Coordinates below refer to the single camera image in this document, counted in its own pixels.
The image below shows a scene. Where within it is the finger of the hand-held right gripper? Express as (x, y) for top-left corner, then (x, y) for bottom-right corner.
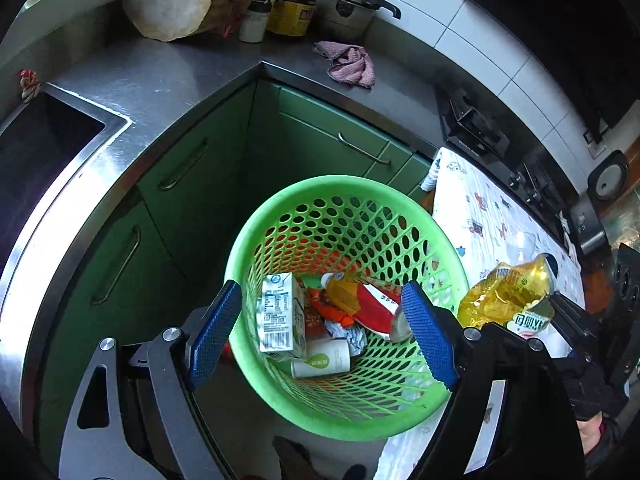
(548, 291), (607, 361)
(543, 252), (561, 293)

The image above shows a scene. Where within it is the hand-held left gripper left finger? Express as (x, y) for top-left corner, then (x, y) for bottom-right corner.
(60, 280), (243, 480)

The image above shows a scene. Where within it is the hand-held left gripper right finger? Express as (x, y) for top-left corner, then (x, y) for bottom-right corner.
(401, 281), (588, 480)

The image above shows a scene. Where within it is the red drink can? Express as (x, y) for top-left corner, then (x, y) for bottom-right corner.
(389, 305), (413, 343)

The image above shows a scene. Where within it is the yellow oil bottle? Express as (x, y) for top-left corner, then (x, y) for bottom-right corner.
(457, 252), (558, 336)

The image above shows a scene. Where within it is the red packet with barcode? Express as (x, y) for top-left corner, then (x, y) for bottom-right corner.
(345, 282), (403, 341)

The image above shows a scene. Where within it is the white milk carton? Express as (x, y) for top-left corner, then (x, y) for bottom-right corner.
(258, 272), (308, 361)

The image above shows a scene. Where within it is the yellow drink bottle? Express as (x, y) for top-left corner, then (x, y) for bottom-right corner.
(320, 272), (363, 311)

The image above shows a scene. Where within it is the white paper cup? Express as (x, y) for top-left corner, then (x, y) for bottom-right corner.
(291, 338), (351, 380)

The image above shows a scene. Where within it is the green plastic basket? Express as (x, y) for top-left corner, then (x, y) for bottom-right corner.
(223, 175), (471, 442)

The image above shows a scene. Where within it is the person's right hand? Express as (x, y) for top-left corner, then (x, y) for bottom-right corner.
(576, 414), (608, 461)

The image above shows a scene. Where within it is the black rice cooker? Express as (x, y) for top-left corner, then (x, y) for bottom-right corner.
(570, 150), (631, 256)

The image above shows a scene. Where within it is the printed tablecloth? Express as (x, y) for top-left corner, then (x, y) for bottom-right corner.
(375, 147), (586, 480)

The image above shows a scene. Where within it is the green kitchen cabinet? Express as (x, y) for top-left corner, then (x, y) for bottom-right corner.
(40, 80), (433, 461)

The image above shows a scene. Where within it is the black gas stove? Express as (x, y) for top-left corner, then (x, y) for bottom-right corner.
(435, 87), (571, 241)

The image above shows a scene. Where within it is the steel sink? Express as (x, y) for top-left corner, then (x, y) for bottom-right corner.
(0, 82), (131, 281)

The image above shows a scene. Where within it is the black range hood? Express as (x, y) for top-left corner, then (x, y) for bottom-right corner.
(460, 0), (640, 131)

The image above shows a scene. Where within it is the pink rag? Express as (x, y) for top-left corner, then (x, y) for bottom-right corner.
(313, 41), (376, 88)

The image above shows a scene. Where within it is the white jar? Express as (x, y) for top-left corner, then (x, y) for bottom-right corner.
(238, 0), (271, 43)

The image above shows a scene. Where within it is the yellow utensil container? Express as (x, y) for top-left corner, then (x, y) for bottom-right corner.
(266, 0), (318, 37)

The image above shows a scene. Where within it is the steel pot with lid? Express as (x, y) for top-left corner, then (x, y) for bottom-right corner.
(315, 0), (402, 41)

